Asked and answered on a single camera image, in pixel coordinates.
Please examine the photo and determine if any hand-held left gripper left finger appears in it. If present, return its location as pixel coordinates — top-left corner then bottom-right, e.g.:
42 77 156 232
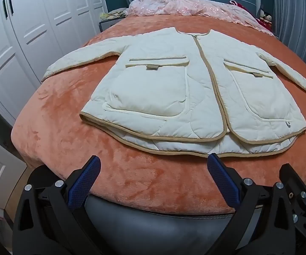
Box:
12 155 102 255

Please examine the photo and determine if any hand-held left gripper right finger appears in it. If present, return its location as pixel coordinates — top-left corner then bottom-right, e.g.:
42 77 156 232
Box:
207 153 298 255

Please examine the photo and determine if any cream quilted jacket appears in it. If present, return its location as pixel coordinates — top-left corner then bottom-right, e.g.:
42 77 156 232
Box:
41 27 306 158

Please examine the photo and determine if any orange plush blanket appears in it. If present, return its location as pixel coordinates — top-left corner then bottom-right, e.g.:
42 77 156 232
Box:
11 11 306 215

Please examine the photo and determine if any grey curtain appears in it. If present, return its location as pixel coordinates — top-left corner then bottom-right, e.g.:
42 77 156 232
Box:
272 0 306 81

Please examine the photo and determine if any red plush toy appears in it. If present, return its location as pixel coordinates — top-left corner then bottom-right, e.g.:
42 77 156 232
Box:
257 9 274 33

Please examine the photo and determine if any dark nightstand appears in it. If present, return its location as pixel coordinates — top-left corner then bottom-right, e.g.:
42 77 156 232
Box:
98 18 117 33

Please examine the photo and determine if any white panelled wardrobe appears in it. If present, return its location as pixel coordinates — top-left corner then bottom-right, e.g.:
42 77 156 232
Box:
0 0 108 126

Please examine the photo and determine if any pale yellow cloth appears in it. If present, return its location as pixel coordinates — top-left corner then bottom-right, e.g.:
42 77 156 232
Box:
100 10 128 20

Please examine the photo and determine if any pink lace quilt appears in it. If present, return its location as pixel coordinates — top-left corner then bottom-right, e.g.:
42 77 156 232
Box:
126 0 276 36

